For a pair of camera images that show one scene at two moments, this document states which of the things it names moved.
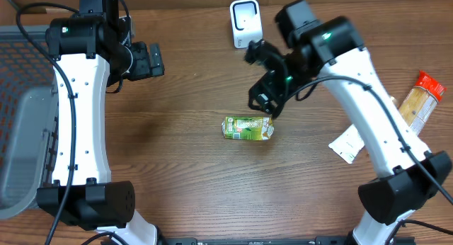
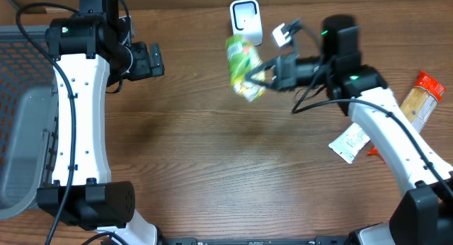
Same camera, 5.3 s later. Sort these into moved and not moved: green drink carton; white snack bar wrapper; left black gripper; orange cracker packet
Moved: green drink carton
Not moved: orange cracker packet; left black gripper; white snack bar wrapper
